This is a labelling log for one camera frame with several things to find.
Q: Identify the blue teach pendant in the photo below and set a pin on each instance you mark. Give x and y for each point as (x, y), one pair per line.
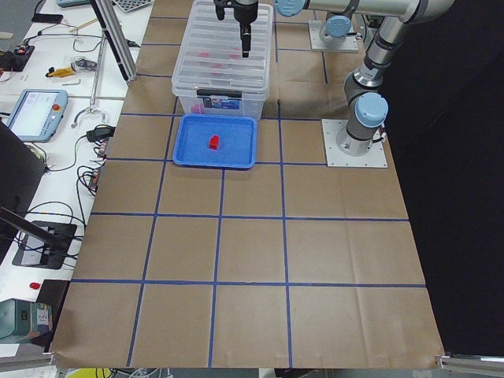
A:
(37, 114)

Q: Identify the black box latch handle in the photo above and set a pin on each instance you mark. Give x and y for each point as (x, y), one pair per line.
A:
(202, 92)

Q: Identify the brown paper table cover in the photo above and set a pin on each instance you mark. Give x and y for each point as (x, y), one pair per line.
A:
(288, 264)

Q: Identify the silver hex key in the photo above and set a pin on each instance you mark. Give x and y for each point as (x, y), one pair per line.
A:
(72, 83)

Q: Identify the wooden chopsticks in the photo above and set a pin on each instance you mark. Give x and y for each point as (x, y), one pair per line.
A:
(83, 25)

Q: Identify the clear plastic storage box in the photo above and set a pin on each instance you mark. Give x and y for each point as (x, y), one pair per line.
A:
(249, 105)

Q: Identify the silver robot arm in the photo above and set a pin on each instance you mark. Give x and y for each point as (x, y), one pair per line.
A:
(368, 109)
(337, 26)

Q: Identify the aluminium frame post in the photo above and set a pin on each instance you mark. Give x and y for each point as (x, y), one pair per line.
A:
(110, 25)

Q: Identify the red block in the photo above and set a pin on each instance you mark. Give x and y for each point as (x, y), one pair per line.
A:
(214, 142)

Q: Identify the clear plastic box lid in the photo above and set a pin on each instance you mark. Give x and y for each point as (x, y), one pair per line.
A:
(210, 56)

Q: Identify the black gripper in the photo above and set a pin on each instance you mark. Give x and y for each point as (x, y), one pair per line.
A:
(243, 14)

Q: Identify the black power adapter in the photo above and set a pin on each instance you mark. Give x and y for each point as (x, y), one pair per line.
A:
(100, 132)

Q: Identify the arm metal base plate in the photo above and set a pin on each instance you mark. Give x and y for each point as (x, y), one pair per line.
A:
(343, 151)
(321, 41)

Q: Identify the black monitor stand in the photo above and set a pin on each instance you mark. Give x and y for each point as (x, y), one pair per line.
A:
(40, 244)

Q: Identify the blue plastic tray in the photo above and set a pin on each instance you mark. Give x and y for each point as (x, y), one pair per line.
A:
(238, 141)

